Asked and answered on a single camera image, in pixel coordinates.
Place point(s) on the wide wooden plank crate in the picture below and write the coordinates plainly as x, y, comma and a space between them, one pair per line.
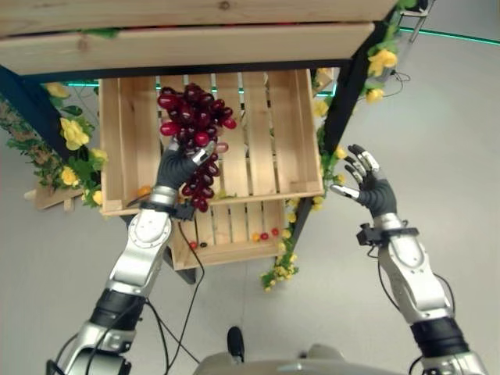
195, 47

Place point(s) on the grey metal stand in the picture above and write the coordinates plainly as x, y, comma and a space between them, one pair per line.
415, 19

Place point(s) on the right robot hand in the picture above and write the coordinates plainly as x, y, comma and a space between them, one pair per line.
379, 197

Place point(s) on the dark robot foot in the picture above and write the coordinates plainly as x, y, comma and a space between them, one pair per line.
236, 341

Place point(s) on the small wooden slat crate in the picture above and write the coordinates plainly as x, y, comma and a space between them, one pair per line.
234, 222

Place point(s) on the red grape bunch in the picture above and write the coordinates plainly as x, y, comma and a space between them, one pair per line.
191, 113

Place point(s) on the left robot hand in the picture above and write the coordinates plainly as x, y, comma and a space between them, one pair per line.
173, 168

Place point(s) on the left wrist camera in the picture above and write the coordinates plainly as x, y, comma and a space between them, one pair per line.
184, 213

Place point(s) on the yellow flower garland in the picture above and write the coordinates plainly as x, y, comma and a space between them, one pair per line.
384, 58
74, 134

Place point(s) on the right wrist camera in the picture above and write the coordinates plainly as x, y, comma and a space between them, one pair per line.
366, 235

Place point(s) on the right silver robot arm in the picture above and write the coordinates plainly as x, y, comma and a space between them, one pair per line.
410, 265

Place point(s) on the red cherry tomato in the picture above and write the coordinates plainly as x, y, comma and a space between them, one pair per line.
193, 245
275, 231
264, 235

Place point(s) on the wooden base plank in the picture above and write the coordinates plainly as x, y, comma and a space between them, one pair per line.
47, 199

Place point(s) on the large wooden slat crate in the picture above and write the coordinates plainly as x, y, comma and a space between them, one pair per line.
281, 136

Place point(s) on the green light strip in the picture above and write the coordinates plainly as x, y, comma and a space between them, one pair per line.
453, 35

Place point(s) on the silver robot torso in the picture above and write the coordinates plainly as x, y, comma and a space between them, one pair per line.
273, 363

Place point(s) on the small orange fruit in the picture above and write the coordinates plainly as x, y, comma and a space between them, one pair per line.
143, 190

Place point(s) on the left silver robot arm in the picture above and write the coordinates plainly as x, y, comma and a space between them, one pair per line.
144, 242

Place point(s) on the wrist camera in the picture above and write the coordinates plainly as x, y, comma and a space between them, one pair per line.
184, 213
366, 235

